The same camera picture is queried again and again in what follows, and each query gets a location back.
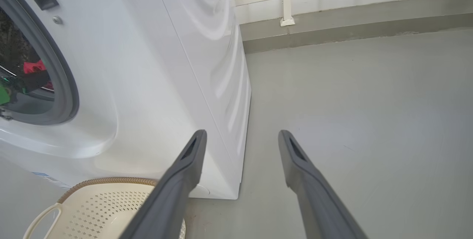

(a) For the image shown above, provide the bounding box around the white front-load washing machine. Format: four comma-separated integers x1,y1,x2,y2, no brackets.
0,0,252,200

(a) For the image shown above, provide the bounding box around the grey rubber door gasket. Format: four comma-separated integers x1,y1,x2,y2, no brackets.
0,0,80,126

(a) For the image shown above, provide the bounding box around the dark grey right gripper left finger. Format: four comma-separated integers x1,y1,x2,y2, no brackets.
119,129,208,239

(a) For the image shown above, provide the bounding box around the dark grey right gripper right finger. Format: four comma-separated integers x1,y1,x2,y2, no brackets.
278,130,369,239

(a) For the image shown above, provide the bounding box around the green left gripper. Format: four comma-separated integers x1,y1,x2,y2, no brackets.
0,70,51,107

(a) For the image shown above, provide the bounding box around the blue energy label sticker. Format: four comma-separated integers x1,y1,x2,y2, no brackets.
33,173,71,190

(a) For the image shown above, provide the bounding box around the cream perforated laundry basket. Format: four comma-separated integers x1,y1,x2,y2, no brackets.
23,177,186,239

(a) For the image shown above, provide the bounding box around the steel perforated drum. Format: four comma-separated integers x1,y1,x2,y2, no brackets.
0,6,56,116

